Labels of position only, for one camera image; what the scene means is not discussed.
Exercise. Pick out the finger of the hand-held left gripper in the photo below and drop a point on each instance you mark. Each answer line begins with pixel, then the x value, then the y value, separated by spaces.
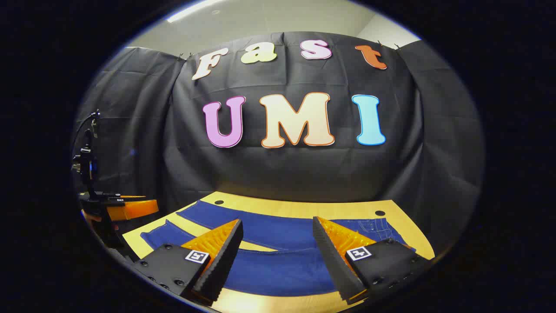
pixel 134 209

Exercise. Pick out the black backdrop cloth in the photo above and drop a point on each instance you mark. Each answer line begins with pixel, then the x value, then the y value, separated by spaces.
pixel 304 169

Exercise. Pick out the blue denim jeans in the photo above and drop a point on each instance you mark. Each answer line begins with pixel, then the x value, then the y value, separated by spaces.
pixel 278 269

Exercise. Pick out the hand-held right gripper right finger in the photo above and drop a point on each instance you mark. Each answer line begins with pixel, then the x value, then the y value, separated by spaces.
pixel 332 256

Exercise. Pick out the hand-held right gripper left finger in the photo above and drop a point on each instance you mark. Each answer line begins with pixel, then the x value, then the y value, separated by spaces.
pixel 223 256

